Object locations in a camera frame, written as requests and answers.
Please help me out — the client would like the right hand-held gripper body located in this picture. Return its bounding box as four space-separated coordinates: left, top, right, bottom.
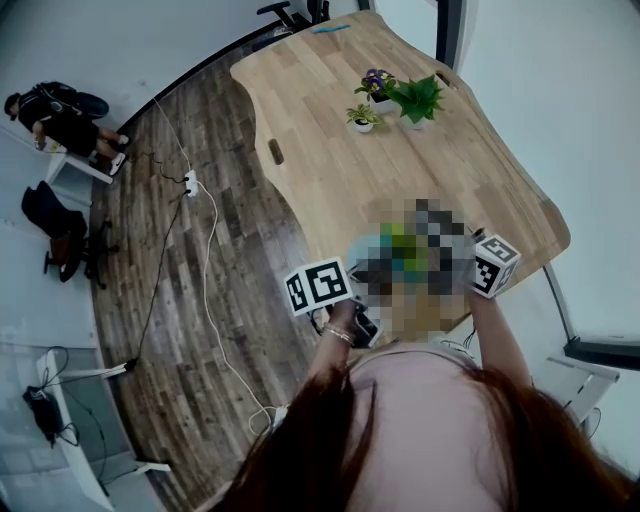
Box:
468 227 523 300

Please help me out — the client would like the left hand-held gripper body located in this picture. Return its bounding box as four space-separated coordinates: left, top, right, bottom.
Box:
283 255 382 350

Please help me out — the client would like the light blue drawstring pouch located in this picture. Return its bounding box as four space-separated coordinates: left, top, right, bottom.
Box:
346 222 432 302

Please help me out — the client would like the person's right forearm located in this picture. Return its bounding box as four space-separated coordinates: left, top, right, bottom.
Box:
466 291 534 390

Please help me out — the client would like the person's left forearm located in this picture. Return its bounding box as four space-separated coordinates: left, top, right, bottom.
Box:
304 299 359 387

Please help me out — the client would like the small variegated potted plant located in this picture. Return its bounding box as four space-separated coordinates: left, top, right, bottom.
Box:
345 102 384 135

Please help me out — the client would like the person's torso in pink shirt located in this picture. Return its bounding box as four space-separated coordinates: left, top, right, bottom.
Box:
344 344 506 512

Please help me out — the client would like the green leafy potted plant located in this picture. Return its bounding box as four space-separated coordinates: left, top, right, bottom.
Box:
386 74 447 132

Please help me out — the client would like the purple flower potted plant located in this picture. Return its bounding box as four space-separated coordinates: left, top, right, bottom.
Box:
353 67 398 116

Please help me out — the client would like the black office chair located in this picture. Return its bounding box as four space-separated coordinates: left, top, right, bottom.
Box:
20 180 121 292

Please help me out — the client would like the small white table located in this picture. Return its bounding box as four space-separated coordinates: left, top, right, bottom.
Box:
44 149 116 187

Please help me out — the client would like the black chair with headrest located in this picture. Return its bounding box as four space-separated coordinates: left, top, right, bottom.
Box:
256 0 332 29

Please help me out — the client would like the black box on desk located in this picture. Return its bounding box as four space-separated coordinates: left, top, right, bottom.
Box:
21 385 64 444

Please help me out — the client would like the thin wrist bracelet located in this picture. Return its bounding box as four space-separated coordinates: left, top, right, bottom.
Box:
321 323 357 348

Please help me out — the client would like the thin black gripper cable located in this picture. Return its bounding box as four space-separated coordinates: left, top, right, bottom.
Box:
444 324 477 357

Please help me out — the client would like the thick white cable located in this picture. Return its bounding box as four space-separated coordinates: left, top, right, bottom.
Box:
194 179 279 437

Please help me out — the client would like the dark window frame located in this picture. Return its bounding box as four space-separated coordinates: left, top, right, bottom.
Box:
561 336 640 372
434 0 469 69

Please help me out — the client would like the white desk frame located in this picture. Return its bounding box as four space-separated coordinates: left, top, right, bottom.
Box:
546 351 622 427

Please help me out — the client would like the long black cable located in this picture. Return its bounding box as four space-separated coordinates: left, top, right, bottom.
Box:
121 192 189 374

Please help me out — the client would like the short black cable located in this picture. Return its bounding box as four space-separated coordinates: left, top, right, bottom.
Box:
129 151 189 184

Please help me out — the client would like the thin white cable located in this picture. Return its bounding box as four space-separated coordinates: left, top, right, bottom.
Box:
153 98 193 174

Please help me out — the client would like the white desk with metal frame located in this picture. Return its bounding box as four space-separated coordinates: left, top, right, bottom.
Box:
34 346 172 512

